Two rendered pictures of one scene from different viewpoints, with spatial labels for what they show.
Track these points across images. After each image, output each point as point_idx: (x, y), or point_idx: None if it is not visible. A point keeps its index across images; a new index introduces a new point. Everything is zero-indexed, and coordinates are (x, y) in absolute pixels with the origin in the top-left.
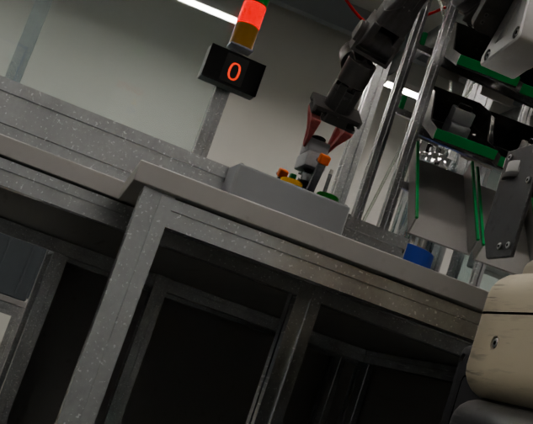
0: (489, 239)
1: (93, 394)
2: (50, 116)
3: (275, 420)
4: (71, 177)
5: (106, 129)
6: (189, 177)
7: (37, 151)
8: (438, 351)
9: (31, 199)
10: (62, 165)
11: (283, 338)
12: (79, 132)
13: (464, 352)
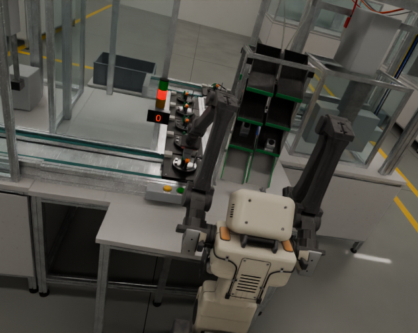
0: (201, 261)
1: (104, 281)
2: (86, 178)
3: None
4: (94, 203)
5: (104, 178)
6: (135, 186)
7: (81, 199)
8: None
9: None
10: (90, 201)
11: None
12: (96, 180)
13: (173, 322)
